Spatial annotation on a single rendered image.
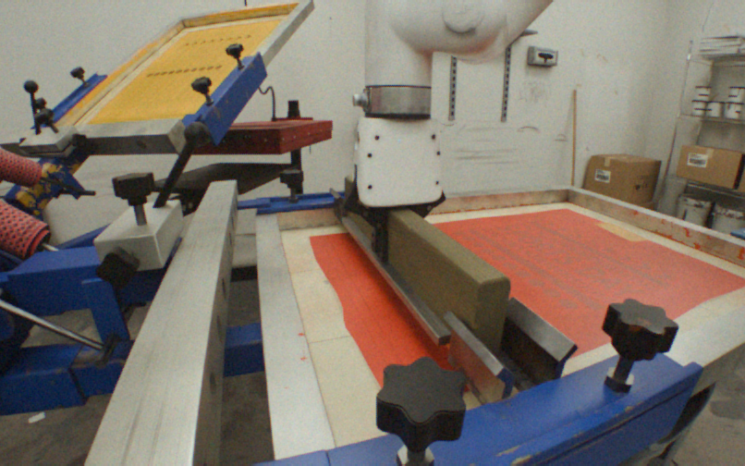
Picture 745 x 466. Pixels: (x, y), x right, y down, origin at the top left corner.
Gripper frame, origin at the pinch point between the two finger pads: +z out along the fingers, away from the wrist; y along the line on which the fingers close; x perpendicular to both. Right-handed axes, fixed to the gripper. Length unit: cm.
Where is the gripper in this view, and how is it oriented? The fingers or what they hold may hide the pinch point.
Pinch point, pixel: (395, 239)
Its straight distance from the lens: 45.2
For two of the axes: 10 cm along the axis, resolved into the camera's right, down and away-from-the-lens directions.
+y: 9.5, -1.0, 2.9
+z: 0.0, 9.4, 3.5
